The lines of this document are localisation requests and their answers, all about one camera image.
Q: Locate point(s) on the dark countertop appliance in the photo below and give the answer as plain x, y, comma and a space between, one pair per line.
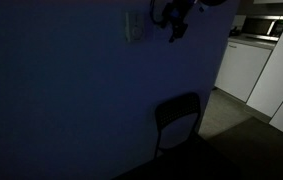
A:
234, 31

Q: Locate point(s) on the black perforated metal chair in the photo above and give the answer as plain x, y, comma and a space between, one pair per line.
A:
181, 113

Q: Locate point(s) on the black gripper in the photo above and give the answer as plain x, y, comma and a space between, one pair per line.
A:
181, 11

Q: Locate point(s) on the stainless steel microwave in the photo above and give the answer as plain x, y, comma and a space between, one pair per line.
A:
264, 26

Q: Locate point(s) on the tall white cabinet panel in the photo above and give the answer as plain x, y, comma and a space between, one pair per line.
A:
277, 73

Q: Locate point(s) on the grey kitchen countertop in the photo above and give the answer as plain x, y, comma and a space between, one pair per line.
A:
251, 41

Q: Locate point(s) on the beige wall thermostat dial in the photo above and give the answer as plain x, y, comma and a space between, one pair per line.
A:
135, 26

